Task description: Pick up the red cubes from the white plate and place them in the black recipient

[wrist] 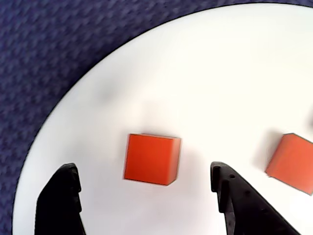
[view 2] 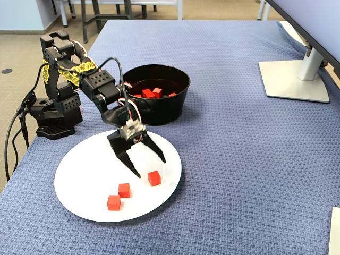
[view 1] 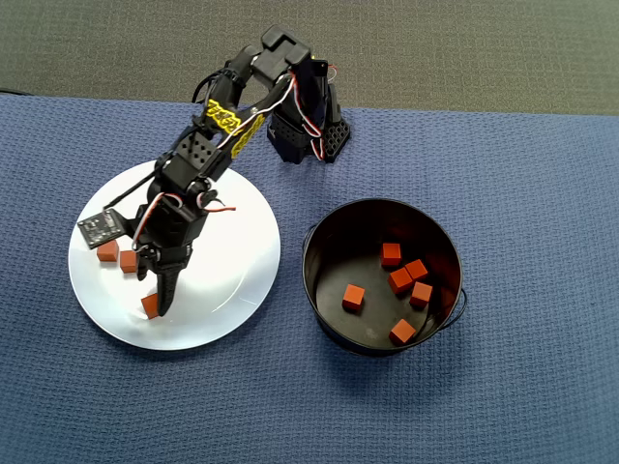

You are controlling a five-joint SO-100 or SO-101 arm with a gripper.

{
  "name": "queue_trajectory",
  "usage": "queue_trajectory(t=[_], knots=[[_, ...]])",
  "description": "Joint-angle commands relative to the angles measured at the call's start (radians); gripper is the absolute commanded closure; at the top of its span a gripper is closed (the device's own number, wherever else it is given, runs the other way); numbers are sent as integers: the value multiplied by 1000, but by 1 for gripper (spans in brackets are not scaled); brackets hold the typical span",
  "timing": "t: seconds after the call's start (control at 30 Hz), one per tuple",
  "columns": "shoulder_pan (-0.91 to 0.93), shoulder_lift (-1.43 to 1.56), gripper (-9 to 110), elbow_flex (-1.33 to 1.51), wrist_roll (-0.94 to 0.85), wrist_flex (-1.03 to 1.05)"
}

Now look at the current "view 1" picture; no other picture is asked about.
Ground black metal bucket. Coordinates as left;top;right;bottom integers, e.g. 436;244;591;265
301;197;469;359

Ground small wrist camera board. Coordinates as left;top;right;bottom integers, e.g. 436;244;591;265
76;208;127;250

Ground white round plate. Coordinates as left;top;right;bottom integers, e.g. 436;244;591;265
68;159;282;351

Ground white red gripper servo wire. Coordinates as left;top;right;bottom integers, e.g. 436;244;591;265
131;191;238;252

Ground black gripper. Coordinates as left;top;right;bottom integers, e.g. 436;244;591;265
133;190;215;319

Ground black base cable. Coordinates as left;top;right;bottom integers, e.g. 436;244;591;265
192;72;219;104

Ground blue waffle cloth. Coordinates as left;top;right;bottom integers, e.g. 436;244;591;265
0;94;619;464

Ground white red arm servo wire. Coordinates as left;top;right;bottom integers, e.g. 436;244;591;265
217;62;339;160

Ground black camera cable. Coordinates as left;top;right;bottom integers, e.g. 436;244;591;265
102;67;233;210

